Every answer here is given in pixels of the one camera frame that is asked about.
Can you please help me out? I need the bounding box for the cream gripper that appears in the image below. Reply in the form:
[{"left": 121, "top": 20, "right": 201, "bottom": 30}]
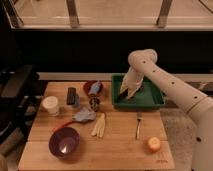
[{"left": 120, "top": 67, "right": 144, "bottom": 100}]

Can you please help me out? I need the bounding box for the black handled brush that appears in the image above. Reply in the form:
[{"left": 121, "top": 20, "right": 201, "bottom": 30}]
[{"left": 118, "top": 93, "right": 127, "bottom": 100}]

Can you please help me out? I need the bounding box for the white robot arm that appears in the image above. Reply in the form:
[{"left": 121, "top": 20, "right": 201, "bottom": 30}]
[{"left": 120, "top": 49, "right": 213, "bottom": 171}]

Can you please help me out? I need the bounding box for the green plastic tray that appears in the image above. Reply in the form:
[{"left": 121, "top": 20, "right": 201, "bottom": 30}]
[{"left": 111, "top": 74, "right": 165, "bottom": 110}]

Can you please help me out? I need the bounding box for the silver fork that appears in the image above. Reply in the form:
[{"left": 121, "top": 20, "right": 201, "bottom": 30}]
[{"left": 135, "top": 112, "right": 142, "bottom": 140}]

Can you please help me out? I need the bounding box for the light blue item in bowl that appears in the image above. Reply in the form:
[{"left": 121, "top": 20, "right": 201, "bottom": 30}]
[{"left": 89, "top": 81, "right": 101, "bottom": 95}]

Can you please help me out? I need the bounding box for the red bowl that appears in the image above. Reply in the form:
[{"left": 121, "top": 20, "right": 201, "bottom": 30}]
[{"left": 83, "top": 80, "right": 104, "bottom": 96}]

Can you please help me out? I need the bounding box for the blue cloth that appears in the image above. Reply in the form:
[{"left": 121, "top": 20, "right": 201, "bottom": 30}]
[{"left": 72, "top": 107, "right": 96, "bottom": 123}]

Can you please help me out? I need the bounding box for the black rectangular block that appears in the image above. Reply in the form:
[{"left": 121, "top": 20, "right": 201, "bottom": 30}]
[{"left": 67, "top": 87, "right": 76, "bottom": 105}]

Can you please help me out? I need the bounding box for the orange fruit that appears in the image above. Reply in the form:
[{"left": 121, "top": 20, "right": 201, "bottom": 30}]
[{"left": 147, "top": 137, "right": 161, "bottom": 152}]

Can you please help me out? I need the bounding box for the wooden cutting board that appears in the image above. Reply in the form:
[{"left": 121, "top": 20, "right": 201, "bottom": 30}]
[{"left": 18, "top": 82, "right": 175, "bottom": 171}]

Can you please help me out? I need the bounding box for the white cup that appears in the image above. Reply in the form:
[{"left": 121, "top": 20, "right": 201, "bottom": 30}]
[{"left": 42, "top": 96, "right": 59, "bottom": 115}]

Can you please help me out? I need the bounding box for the purple bowl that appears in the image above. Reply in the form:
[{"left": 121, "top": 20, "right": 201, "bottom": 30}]
[{"left": 49, "top": 127, "right": 80, "bottom": 158}]

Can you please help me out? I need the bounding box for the black chair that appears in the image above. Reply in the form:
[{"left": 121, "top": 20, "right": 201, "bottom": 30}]
[{"left": 0, "top": 65, "right": 39, "bottom": 144}]

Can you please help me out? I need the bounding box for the red handled utensil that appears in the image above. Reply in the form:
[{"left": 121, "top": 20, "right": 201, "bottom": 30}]
[{"left": 52, "top": 120, "right": 74, "bottom": 132}]

